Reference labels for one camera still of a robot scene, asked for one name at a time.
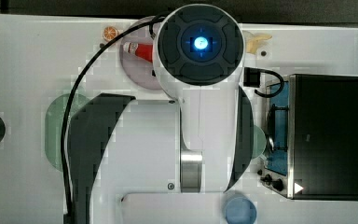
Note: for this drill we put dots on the green plastic strainer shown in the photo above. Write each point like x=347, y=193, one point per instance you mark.
x=53, y=128

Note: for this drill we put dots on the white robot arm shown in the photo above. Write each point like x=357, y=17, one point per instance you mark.
x=198, y=140

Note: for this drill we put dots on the grey round plate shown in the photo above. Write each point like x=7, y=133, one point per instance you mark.
x=138, y=70

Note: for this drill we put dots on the red ketchup bottle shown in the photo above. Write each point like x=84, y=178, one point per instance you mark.
x=143, y=51

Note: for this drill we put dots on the green round plate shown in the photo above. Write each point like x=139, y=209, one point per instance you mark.
x=260, y=142

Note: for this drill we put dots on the peeled banana toy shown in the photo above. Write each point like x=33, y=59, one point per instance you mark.
x=254, y=41

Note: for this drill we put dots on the orange slice toy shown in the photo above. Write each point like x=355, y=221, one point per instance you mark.
x=109, y=33

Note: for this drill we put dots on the blue bowl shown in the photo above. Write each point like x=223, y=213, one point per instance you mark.
x=239, y=210

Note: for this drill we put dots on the black toaster oven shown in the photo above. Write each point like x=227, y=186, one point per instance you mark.
x=312, y=138

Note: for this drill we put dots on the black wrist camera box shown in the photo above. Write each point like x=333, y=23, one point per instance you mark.
x=251, y=77

